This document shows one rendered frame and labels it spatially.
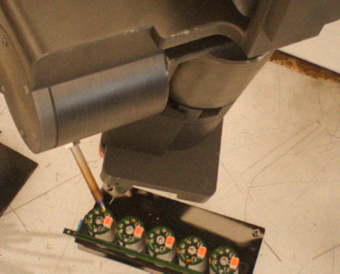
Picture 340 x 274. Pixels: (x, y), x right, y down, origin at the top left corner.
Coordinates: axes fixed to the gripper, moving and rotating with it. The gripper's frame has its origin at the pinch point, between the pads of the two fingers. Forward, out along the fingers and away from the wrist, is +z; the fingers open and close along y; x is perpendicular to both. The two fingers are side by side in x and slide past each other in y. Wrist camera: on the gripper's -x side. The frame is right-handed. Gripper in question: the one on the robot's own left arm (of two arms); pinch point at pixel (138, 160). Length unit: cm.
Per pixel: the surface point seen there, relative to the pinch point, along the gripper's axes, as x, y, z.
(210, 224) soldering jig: 9.9, -1.6, 15.3
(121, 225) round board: 1.3, 0.9, 12.6
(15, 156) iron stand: -8.9, -6.9, 22.0
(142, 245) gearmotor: 3.6, 1.9, 14.1
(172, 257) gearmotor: 6.4, 2.5, 13.7
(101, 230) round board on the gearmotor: -0.2, 1.5, 13.2
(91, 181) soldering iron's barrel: -1.9, -2.2, 12.1
